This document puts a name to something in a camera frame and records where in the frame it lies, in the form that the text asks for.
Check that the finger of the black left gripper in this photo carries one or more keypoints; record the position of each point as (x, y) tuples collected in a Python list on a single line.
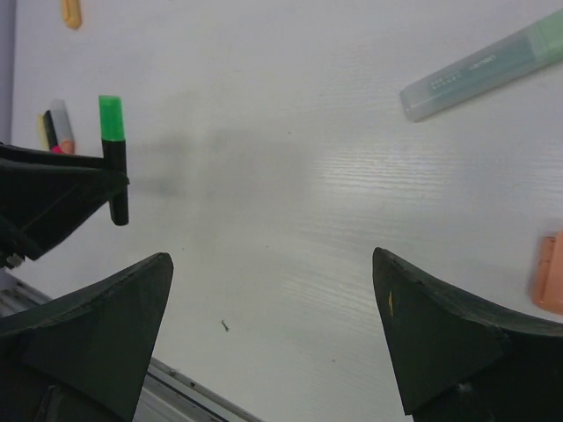
[(46, 196)]

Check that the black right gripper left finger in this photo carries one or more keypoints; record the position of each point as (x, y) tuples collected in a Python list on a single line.
[(67, 359)]

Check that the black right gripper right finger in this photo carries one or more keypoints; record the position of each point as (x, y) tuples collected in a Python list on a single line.
[(459, 357)]

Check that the pastel yellow highlighter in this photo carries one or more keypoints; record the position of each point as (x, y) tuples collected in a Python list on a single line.
[(41, 131)]

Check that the pastel orange grey highlighter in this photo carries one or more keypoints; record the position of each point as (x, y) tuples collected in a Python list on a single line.
[(63, 131)]

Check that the green cap black highlighter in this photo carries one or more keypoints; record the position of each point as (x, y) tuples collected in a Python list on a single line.
[(115, 155)]

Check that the pastel orange highlighter cap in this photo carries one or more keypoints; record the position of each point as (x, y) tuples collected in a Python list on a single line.
[(546, 288)]

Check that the pastel pink orange highlighter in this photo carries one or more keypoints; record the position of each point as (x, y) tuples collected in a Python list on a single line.
[(71, 13)]

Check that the pastel green highlighter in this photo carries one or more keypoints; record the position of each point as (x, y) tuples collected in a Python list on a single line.
[(534, 47)]

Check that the aluminium table rail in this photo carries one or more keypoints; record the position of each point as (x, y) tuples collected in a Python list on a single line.
[(164, 393)]

